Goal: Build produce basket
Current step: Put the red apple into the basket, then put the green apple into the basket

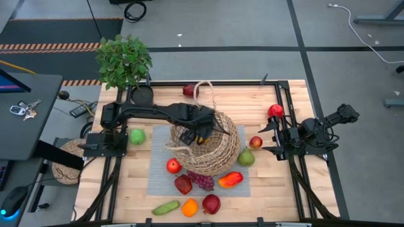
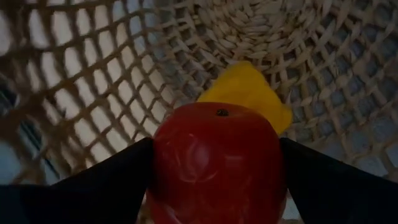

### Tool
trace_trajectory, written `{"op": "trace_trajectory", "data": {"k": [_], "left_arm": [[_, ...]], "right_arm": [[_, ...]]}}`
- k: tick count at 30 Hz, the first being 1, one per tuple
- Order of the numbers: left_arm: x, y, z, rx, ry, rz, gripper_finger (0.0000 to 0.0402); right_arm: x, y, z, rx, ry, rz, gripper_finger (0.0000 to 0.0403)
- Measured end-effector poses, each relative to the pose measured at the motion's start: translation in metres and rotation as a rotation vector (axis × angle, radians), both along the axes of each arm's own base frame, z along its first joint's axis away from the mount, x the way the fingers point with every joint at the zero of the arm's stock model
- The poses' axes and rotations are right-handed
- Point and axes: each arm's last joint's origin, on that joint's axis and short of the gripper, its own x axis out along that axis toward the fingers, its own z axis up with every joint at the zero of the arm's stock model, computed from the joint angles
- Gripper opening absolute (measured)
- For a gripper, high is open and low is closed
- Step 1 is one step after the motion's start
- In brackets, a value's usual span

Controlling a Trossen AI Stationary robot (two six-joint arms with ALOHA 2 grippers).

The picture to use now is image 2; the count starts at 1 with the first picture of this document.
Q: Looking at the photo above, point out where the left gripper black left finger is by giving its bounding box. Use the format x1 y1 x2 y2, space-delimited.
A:
0 138 155 224

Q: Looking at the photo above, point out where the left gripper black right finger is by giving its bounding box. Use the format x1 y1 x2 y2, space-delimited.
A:
279 138 398 224

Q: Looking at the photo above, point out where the red apple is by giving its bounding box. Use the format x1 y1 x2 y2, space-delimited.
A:
145 101 287 224

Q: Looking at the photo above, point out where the yellow bell pepper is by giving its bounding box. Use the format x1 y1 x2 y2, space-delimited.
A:
196 60 294 136

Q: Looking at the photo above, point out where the woven wicker basket with handles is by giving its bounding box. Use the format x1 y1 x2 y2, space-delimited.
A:
0 0 398 224

